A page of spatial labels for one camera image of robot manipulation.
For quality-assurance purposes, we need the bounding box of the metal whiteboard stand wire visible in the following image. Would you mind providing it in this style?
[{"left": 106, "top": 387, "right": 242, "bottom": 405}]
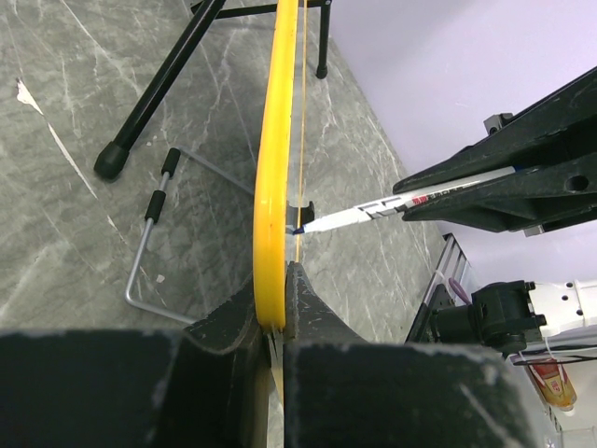
[{"left": 124, "top": 147, "right": 256, "bottom": 326}]

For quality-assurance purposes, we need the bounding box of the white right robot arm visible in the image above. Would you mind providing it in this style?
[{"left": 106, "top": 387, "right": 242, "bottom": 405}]
[{"left": 393, "top": 69, "right": 596, "bottom": 356}]

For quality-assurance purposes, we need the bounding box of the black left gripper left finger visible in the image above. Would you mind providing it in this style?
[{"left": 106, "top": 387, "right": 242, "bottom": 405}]
[{"left": 1, "top": 282, "right": 270, "bottom": 447}]

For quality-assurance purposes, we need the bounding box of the aluminium extrusion frame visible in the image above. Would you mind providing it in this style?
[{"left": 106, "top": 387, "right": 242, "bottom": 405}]
[{"left": 406, "top": 233, "right": 472, "bottom": 343}]

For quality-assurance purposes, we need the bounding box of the black whiteboard clip foot right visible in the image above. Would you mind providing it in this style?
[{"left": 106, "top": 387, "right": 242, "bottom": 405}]
[{"left": 285, "top": 201, "right": 315, "bottom": 229}]

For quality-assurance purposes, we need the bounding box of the black perforated music stand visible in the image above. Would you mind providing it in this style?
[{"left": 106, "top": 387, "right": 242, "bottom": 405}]
[{"left": 92, "top": 0, "right": 333, "bottom": 179}]

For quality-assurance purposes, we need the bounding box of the yellow framed whiteboard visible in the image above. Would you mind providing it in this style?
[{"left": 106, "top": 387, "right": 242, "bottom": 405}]
[{"left": 251, "top": 0, "right": 318, "bottom": 448}]

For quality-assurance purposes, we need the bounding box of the white blue whiteboard marker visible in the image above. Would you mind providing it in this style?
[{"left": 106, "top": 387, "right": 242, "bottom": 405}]
[{"left": 292, "top": 166, "right": 521, "bottom": 235}]

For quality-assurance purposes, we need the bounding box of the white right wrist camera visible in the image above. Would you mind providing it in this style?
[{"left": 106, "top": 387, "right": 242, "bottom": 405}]
[{"left": 483, "top": 113, "right": 514, "bottom": 135}]

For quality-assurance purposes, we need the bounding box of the yellow red labelled bottle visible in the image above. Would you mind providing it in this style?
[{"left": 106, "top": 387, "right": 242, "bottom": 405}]
[{"left": 527, "top": 358, "right": 576, "bottom": 413}]

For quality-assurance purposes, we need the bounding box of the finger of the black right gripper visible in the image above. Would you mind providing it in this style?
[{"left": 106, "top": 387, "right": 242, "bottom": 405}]
[
  {"left": 393, "top": 68, "right": 596, "bottom": 194},
  {"left": 402, "top": 153, "right": 596, "bottom": 232}
]

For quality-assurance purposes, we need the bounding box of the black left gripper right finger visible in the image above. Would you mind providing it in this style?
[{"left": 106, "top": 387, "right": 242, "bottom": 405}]
[{"left": 284, "top": 262, "right": 532, "bottom": 447}]

